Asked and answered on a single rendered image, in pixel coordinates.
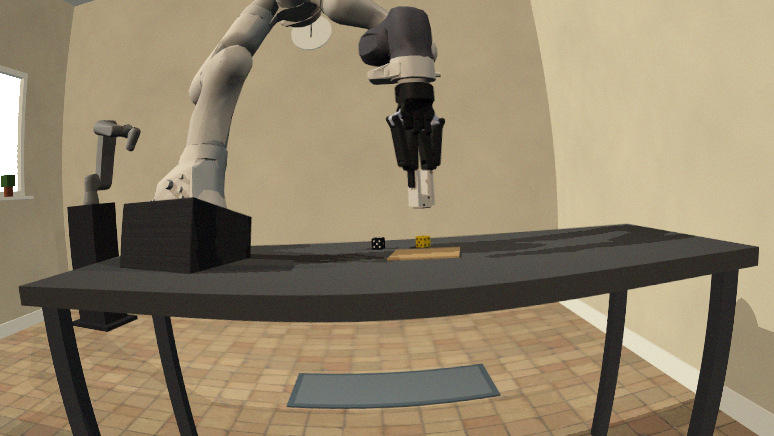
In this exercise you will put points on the orange flat mat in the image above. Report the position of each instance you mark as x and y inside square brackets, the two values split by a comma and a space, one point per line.
[426, 253]

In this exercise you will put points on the yellow die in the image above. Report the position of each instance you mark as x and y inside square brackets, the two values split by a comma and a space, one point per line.
[422, 241]

